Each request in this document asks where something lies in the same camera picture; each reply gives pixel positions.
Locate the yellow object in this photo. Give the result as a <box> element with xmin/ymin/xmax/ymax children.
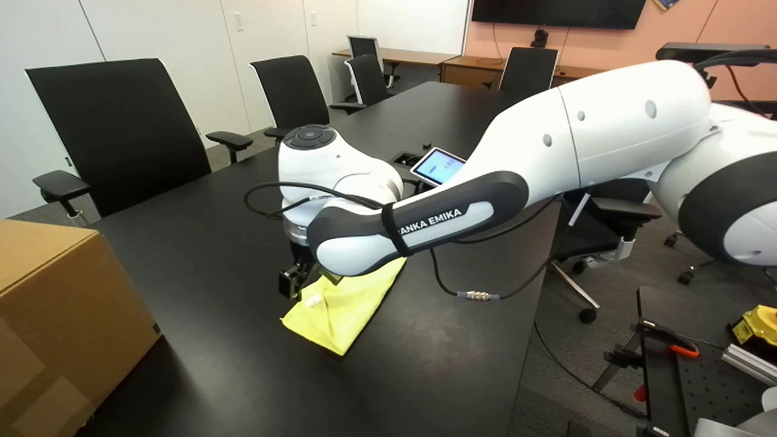
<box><xmin>729</xmin><ymin>303</ymin><xmax>777</xmax><ymax>351</ymax></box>

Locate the aluminium extrusion bar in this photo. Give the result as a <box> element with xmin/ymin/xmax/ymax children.
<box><xmin>719</xmin><ymin>342</ymin><xmax>777</xmax><ymax>390</ymax></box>

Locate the black breadboard stand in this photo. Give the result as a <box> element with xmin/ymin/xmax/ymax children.
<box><xmin>628</xmin><ymin>288</ymin><xmax>777</xmax><ymax>437</ymax></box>

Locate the black wall television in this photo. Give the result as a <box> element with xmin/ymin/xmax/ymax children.
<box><xmin>472</xmin><ymin>0</ymin><xmax>651</xmax><ymax>31</ymax></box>

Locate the yellow towel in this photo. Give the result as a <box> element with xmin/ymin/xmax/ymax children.
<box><xmin>280</xmin><ymin>256</ymin><xmax>411</xmax><ymax>359</ymax></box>

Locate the brown cardboard box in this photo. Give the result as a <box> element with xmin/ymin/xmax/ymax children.
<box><xmin>0</xmin><ymin>216</ymin><xmax>162</xmax><ymax>437</ymax></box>

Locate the wooden credenza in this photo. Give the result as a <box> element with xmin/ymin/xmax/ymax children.
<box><xmin>330</xmin><ymin>46</ymin><xmax>616</xmax><ymax>93</ymax></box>

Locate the black overhead mount bar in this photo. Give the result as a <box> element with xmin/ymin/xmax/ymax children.
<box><xmin>654</xmin><ymin>40</ymin><xmax>777</xmax><ymax>73</ymax></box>

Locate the black white-framed office chair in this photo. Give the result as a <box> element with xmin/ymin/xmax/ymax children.
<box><xmin>660</xmin><ymin>232</ymin><xmax>714</xmax><ymax>288</ymax></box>
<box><xmin>549</xmin><ymin>176</ymin><xmax>668</xmax><ymax>325</ymax></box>

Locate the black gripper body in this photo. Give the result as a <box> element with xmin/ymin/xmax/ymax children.
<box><xmin>276</xmin><ymin>241</ymin><xmax>327</xmax><ymax>303</ymax></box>

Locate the white tablet on stand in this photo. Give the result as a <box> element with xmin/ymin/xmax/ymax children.
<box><xmin>407</xmin><ymin>144</ymin><xmax>469</xmax><ymax>189</ymax></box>

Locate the black floor cable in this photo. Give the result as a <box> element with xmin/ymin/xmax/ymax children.
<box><xmin>532</xmin><ymin>318</ymin><xmax>651</xmax><ymax>424</ymax></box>

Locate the orange-handled clamp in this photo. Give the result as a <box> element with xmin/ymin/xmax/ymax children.
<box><xmin>605</xmin><ymin>317</ymin><xmax>705</xmax><ymax>370</ymax></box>

